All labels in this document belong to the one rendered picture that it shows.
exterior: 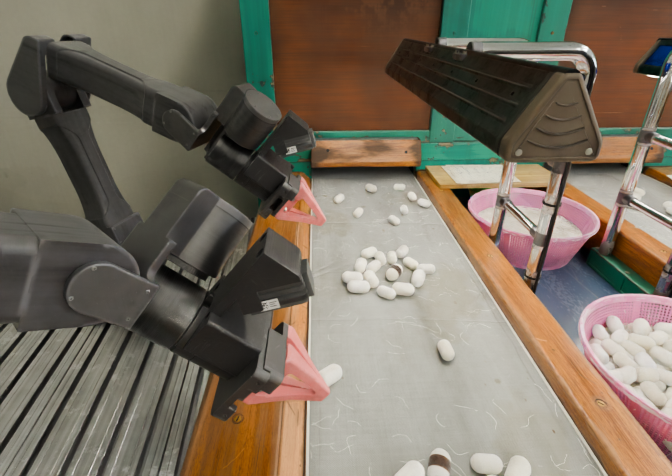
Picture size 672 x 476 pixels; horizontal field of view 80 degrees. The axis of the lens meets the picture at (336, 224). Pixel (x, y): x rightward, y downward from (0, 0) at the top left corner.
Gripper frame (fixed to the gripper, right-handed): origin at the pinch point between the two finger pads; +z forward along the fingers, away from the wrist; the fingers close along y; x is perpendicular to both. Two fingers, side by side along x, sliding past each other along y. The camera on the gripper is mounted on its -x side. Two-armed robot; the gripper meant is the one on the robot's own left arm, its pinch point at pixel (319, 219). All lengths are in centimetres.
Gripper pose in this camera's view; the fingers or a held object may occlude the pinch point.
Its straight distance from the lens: 64.7
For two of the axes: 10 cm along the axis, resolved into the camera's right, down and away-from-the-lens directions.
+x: -6.4, 7.0, 3.2
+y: -0.5, -4.5, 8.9
